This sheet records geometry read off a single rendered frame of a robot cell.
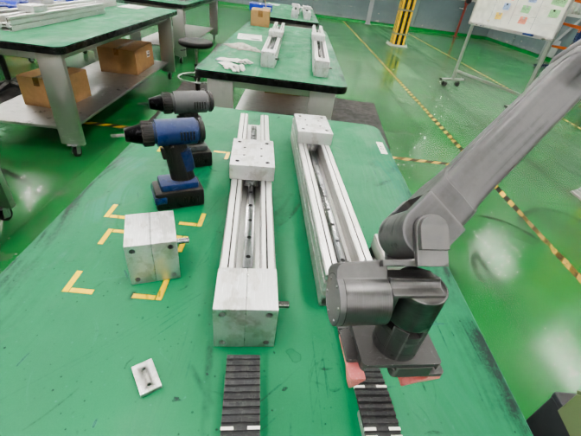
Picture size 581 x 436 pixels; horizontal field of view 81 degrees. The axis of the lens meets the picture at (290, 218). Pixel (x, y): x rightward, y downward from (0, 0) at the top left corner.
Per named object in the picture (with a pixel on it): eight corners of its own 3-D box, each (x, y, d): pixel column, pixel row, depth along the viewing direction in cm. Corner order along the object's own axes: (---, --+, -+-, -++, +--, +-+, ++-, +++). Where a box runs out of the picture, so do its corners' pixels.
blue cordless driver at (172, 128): (209, 204, 90) (207, 124, 77) (126, 217, 82) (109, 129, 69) (201, 189, 95) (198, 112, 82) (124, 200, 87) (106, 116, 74)
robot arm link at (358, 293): (449, 213, 36) (408, 223, 45) (343, 209, 34) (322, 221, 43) (456, 331, 34) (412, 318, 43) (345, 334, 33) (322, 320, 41)
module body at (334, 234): (368, 306, 68) (379, 276, 63) (318, 305, 66) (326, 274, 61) (316, 141, 132) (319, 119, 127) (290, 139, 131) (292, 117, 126)
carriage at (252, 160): (272, 190, 88) (275, 167, 84) (229, 188, 86) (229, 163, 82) (271, 162, 101) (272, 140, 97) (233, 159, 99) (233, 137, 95)
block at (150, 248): (193, 275, 69) (190, 239, 63) (131, 285, 65) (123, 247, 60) (188, 244, 76) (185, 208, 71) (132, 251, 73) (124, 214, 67)
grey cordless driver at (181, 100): (216, 165, 107) (215, 94, 94) (149, 174, 99) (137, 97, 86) (209, 155, 112) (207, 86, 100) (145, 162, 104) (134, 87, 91)
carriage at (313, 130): (329, 153, 110) (333, 133, 106) (296, 150, 109) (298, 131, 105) (322, 134, 123) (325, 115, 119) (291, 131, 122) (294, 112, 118)
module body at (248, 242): (271, 304, 65) (276, 272, 60) (219, 304, 64) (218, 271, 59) (266, 137, 130) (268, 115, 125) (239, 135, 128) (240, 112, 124)
